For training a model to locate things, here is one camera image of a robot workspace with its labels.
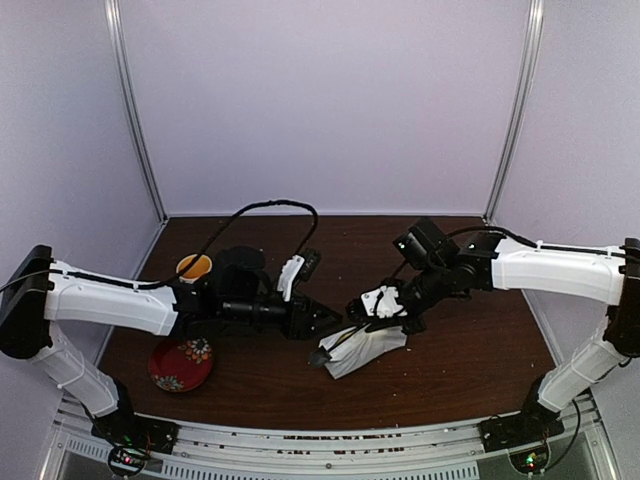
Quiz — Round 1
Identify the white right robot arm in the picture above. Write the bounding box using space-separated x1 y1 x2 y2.
394 218 639 442

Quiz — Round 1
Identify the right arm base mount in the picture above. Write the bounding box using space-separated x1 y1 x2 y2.
478 412 565 453

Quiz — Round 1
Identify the red floral plate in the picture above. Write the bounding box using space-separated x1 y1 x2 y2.
148 337 214 393

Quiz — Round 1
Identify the aluminium frame post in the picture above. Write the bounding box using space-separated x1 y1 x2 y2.
483 0 545 224
104 0 168 223

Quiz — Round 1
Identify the floral mug yellow inside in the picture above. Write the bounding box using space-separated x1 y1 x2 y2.
175 254 213 284

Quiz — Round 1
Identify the left aluminium frame post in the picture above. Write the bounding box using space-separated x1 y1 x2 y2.
104 0 168 223

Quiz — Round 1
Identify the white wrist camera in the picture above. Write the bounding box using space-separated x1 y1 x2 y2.
276 249 322 302
346 284 407 323

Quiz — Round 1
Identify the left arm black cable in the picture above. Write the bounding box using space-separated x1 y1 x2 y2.
0 198 321 291

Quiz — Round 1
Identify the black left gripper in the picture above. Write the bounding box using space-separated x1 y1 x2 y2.
221 288 343 341

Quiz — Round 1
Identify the aluminium front rail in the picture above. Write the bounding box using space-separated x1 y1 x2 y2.
42 394 614 480

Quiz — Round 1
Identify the right aluminium frame post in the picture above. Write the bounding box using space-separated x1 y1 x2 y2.
483 0 545 224

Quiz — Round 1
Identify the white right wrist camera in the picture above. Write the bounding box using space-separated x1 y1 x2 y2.
346 284 407 323

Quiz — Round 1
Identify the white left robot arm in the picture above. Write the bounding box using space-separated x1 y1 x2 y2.
1 245 342 444

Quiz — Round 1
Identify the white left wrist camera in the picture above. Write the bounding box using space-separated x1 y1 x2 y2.
276 249 322 302

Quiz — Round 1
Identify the white drawstring pouch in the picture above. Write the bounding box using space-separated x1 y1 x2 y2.
309 326 407 380

